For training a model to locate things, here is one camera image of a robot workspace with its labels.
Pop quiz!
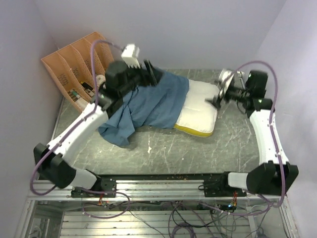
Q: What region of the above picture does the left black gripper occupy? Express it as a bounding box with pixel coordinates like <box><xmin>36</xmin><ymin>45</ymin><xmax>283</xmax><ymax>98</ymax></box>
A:
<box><xmin>121</xmin><ymin>61</ymin><xmax>166</xmax><ymax>99</ymax></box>

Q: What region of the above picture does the white pillow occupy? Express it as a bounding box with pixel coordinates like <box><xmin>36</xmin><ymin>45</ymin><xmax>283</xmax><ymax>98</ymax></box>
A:
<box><xmin>174</xmin><ymin>79</ymin><xmax>219</xmax><ymax>137</ymax></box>

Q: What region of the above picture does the blue pillowcase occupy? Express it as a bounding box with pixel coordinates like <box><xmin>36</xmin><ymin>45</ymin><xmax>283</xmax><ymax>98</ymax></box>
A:
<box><xmin>98</xmin><ymin>71</ymin><xmax>189</xmax><ymax>147</ymax></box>

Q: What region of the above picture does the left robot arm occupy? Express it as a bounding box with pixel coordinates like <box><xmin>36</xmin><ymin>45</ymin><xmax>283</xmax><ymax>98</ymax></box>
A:
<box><xmin>33</xmin><ymin>60</ymin><xmax>163</xmax><ymax>197</ymax></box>

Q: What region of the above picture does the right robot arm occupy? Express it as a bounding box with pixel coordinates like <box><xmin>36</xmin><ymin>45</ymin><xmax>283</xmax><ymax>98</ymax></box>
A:
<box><xmin>204</xmin><ymin>69</ymin><xmax>299</xmax><ymax>196</ymax></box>

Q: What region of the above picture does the white lotion bottle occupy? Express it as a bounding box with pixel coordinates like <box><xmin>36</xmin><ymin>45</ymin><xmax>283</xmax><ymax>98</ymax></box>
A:
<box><xmin>96</xmin><ymin>74</ymin><xmax>106</xmax><ymax>87</ymax></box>

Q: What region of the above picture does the orange plastic file organizer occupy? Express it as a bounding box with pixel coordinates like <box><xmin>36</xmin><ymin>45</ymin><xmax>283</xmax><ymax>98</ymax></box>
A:
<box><xmin>41</xmin><ymin>32</ymin><xmax>105</xmax><ymax>112</ymax></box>

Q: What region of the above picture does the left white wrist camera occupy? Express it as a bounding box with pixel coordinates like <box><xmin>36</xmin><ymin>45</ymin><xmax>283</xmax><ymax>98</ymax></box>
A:
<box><xmin>121</xmin><ymin>44</ymin><xmax>141</xmax><ymax>68</ymax></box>

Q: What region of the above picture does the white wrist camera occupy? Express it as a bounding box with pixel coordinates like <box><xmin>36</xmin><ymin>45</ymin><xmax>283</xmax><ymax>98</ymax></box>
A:
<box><xmin>218</xmin><ymin>68</ymin><xmax>235</xmax><ymax>86</ymax></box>
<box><xmin>121</xmin><ymin>44</ymin><xmax>141</xmax><ymax>68</ymax></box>

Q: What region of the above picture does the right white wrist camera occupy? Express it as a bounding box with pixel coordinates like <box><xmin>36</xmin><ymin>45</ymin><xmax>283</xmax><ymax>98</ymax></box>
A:
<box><xmin>218</xmin><ymin>68</ymin><xmax>235</xmax><ymax>86</ymax></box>

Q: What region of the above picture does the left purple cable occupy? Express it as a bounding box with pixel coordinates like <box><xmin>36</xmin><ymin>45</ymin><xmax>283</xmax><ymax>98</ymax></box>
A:
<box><xmin>29</xmin><ymin>39</ymin><xmax>132</xmax><ymax>220</ymax></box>

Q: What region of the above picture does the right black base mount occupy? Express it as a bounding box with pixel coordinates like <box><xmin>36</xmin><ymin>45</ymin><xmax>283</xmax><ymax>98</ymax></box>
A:
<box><xmin>198</xmin><ymin>172</ymin><xmax>247</xmax><ymax>197</ymax></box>

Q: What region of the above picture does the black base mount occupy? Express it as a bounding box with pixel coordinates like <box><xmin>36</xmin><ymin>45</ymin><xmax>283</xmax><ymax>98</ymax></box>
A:
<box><xmin>71</xmin><ymin>177</ymin><xmax>117</xmax><ymax>198</ymax></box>
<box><xmin>198</xmin><ymin>172</ymin><xmax>247</xmax><ymax>197</ymax></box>

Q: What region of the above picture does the aluminium frame rail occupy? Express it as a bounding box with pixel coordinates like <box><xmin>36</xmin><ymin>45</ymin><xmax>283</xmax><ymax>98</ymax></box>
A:
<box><xmin>27</xmin><ymin>178</ymin><xmax>288</xmax><ymax>202</ymax></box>

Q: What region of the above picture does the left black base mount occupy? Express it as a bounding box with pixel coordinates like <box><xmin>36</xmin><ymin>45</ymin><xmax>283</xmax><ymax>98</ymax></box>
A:
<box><xmin>71</xmin><ymin>177</ymin><xmax>117</xmax><ymax>198</ymax></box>

